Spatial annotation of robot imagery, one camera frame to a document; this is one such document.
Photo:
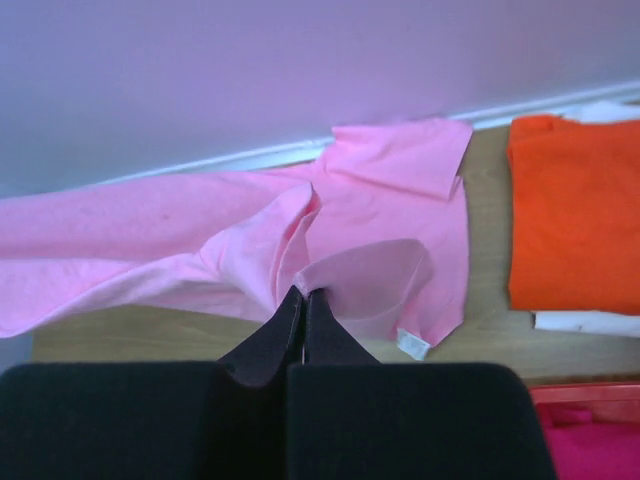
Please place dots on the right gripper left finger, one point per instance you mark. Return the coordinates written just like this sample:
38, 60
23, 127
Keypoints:
220, 419

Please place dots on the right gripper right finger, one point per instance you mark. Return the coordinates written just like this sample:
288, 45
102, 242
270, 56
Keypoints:
350, 416

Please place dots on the light pink t shirt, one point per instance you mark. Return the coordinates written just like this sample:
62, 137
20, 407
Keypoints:
378, 222

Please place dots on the magenta t shirt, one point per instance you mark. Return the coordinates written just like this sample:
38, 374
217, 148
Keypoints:
583, 447

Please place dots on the red plastic bin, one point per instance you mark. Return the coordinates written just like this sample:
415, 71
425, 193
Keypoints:
575, 404

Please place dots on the folded orange t shirt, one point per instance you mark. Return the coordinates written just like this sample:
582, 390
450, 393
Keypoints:
575, 237

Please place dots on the folded white t shirt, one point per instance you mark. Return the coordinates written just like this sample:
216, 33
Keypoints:
593, 322

